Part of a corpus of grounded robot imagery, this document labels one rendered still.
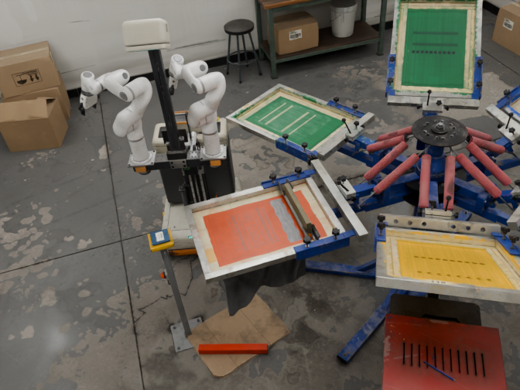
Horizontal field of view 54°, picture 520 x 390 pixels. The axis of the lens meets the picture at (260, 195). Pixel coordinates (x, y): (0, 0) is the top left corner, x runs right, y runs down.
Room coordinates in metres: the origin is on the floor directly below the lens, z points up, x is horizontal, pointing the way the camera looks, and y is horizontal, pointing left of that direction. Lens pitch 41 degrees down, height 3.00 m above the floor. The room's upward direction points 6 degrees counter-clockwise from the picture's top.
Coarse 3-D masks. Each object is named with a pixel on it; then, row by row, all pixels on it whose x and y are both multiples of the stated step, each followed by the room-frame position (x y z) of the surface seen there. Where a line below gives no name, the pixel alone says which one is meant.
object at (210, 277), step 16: (240, 192) 2.32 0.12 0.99; (256, 192) 2.31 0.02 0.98; (320, 192) 2.24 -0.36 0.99; (192, 208) 2.22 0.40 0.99; (208, 208) 2.24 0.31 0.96; (192, 224) 2.08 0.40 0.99; (336, 224) 1.97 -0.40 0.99; (272, 256) 1.78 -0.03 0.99; (288, 256) 1.78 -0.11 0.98; (208, 272) 1.72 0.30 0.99; (224, 272) 1.71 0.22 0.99; (240, 272) 1.72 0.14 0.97
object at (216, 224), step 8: (296, 192) 2.30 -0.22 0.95; (264, 200) 2.26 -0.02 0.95; (304, 200) 2.22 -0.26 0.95; (232, 208) 2.22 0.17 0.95; (240, 208) 2.21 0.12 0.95; (248, 208) 2.20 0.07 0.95; (272, 208) 2.18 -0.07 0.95; (288, 208) 2.17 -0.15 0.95; (304, 208) 2.16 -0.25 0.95; (208, 216) 2.17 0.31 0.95; (216, 216) 2.17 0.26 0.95; (224, 216) 2.16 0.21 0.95; (272, 216) 2.12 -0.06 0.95; (208, 224) 2.10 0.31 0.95; (216, 224) 2.10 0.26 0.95; (224, 224) 2.09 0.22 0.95; (208, 232) 2.04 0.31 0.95; (216, 232) 2.04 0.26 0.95; (224, 232) 2.03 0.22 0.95
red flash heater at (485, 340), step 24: (408, 336) 1.17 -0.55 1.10; (432, 336) 1.16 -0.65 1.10; (456, 336) 1.15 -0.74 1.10; (480, 336) 1.14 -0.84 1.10; (384, 360) 1.07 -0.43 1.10; (408, 360) 1.06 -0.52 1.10; (432, 360) 1.05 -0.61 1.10; (456, 360) 1.04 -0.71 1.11; (480, 360) 1.03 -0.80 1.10; (384, 384) 0.97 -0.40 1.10; (408, 384) 0.96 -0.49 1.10; (432, 384) 0.95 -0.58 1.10; (456, 384) 0.94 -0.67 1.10; (480, 384) 0.93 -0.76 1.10; (504, 384) 0.92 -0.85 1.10
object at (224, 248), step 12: (312, 216) 2.09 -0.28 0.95; (276, 228) 2.02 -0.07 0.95; (300, 228) 2.00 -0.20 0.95; (216, 240) 1.98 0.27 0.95; (228, 240) 1.97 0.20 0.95; (288, 240) 1.92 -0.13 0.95; (300, 240) 1.91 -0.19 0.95; (216, 252) 1.88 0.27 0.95; (228, 252) 1.87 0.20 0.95; (252, 252) 1.86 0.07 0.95; (264, 252) 1.85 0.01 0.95; (228, 264) 1.79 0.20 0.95
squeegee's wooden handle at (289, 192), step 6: (288, 186) 2.24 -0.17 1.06; (288, 192) 2.20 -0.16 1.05; (288, 198) 2.20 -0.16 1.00; (294, 198) 2.14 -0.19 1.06; (294, 204) 2.10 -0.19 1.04; (300, 204) 2.08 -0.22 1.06; (300, 210) 2.03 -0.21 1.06; (300, 216) 2.01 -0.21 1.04; (306, 216) 1.98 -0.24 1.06; (306, 222) 1.94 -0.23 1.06; (306, 228) 1.92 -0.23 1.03
